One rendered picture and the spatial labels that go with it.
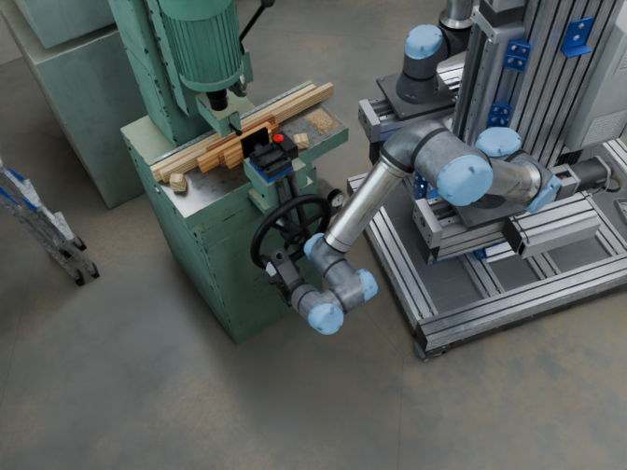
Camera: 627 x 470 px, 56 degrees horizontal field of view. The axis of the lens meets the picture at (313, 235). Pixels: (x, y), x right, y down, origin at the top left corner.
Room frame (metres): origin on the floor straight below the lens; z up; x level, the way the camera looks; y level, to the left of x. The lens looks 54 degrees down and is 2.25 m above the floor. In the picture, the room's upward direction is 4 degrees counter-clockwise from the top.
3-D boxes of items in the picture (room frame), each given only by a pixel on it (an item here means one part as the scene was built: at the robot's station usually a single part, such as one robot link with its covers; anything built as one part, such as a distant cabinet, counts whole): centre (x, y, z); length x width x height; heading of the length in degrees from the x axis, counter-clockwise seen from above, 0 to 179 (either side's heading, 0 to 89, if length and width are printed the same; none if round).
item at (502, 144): (1.15, -0.54, 0.98); 0.13 x 0.12 x 0.14; 30
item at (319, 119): (1.42, -0.05, 0.91); 0.10 x 0.07 x 0.02; 33
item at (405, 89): (1.63, -0.40, 0.87); 0.15 x 0.15 x 0.10
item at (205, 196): (1.27, 0.15, 0.87); 0.61 x 0.30 x 0.06; 123
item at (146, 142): (1.43, 0.32, 0.76); 0.57 x 0.45 x 0.09; 33
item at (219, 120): (1.35, 0.26, 1.03); 0.14 x 0.07 x 0.09; 33
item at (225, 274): (1.43, 0.32, 0.35); 0.58 x 0.45 x 0.71; 33
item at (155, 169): (1.37, 0.22, 0.92); 0.60 x 0.02 x 0.05; 123
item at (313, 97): (1.38, 0.17, 0.92); 0.64 x 0.02 x 0.04; 123
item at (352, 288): (0.76, -0.08, 0.96); 0.11 x 0.11 x 0.08; 30
